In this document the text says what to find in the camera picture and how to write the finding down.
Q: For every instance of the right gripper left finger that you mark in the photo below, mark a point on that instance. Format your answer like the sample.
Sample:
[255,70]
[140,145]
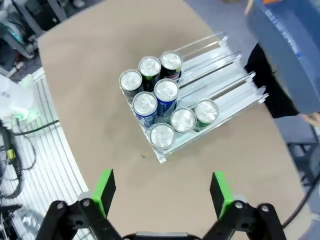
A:
[105,200]

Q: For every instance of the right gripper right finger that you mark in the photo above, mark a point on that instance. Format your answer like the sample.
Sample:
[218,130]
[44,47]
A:
[222,200]

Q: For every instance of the green beverage can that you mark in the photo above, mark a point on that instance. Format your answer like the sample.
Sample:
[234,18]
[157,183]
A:
[206,110]
[183,120]
[162,135]

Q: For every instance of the black Pepsi can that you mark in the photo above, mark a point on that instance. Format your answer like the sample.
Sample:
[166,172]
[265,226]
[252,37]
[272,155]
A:
[130,80]
[149,66]
[171,60]

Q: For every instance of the blue plastic basket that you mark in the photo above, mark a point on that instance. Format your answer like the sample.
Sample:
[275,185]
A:
[287,50]

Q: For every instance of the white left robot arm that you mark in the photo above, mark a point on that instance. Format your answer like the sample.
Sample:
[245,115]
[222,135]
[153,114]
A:
[15,100]

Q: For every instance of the white clear can dispenser rack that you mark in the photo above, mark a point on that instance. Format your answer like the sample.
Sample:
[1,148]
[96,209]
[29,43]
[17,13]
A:
[225,82]

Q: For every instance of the person's left hand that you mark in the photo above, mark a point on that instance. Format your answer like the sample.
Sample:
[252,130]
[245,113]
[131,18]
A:
[311,119]

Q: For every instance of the person's right hand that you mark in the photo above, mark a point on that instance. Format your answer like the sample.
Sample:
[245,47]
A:
[249,7]

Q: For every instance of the white slotted mounting platform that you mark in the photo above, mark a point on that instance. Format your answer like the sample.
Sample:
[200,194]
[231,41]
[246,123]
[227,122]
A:
[55,175]

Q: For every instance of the blue Pepsi can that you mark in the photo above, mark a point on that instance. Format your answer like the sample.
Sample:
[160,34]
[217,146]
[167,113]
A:
[144,103]
[166,89]

